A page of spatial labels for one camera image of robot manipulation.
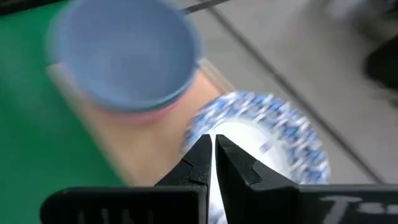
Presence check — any green table mat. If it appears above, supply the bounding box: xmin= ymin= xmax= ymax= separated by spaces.
xmin=0 ymin=0 xmax=131 ymax=224

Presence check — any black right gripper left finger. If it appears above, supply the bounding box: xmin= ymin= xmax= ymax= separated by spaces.
xmin=40 ymin=133 xmax=213 ymax=224

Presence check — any black aluminium table frame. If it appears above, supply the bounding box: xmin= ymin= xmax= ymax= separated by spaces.
xmin=0 ymin=0 xmax=63 ymax=16

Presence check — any wooden shelf with black frame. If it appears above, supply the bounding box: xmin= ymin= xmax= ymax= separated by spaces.
xmin=45 ymin=0 xmax=236 ymax=187

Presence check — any blue patterned paper bowl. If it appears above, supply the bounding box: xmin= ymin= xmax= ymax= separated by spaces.
xmin=182 ymin=90 xmax=331 ymax=224

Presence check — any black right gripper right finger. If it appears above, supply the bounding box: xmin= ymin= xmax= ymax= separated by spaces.
xmin=216 ymin=134 xmax=398 ymax=224

